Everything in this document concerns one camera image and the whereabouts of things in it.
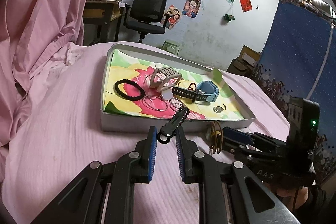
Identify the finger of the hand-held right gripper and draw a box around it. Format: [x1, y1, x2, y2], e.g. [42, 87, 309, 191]
[223, 127, 288, 151]
[222, 142, 263, 162]

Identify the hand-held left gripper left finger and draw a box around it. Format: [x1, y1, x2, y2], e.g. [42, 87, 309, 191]
[30, 126, 158, 224]

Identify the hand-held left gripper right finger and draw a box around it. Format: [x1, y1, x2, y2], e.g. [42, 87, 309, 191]
[175, 125, 301, 224]

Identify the brown hair band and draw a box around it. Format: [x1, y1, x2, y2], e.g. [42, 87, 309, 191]
[209, 120, 224, 154]

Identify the black clip keychain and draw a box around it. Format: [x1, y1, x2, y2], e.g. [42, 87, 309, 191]
[157, 106, 190, 144]

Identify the white box tray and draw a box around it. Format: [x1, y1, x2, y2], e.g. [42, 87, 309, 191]
[100, 42, 256, 133]

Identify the large silver bangle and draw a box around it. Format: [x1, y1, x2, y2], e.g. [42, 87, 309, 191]
[143, 94, 168, 112]

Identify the small silver bangle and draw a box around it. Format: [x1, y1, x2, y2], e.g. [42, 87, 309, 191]
[146, 73, 164, 96]
[169, 98, 184, 112]

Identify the black hair tie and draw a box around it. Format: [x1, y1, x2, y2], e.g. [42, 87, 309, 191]
[114, 79, 146, 102]

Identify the person's right hand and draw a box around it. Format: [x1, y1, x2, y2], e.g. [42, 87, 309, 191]
[273, 186, 310, 210]

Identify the olive bag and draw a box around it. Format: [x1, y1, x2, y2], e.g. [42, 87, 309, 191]
[226, 57, 256, 77]

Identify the pink bed sheet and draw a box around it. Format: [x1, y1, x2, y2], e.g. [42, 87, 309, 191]
[0, 42, 292, 224]

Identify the colourful paper lining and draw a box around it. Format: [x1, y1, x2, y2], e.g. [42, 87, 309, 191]
[104, 49, 250, 121]

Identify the blue starry curtain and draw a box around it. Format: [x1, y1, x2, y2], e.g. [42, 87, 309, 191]
[253, 0, 336, 182]

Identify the green plastic stool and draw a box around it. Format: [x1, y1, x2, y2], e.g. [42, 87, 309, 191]
[162, 40, 180, 55]

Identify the cartoon family poster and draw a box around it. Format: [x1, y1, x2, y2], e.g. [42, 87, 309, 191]
[163, 5, 183, 30]

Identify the cartoon fighter poster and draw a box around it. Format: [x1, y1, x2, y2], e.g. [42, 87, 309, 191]
[182, 0, 202, 18]

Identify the black office chair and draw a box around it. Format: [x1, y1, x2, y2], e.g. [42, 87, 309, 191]
[123, 0, 168, 43]

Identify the wooden desk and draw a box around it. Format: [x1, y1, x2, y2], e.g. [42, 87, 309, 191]
[83, 0, 126, 46]

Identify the pink curtain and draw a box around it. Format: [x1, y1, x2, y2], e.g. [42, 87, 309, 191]
[0, 0, 103, 148]

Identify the blue watch black strap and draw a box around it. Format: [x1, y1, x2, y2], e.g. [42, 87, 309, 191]
[172, 81, 219, 105]

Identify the red wall card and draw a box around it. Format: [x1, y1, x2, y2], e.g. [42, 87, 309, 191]
[239, 0, 253, 12]

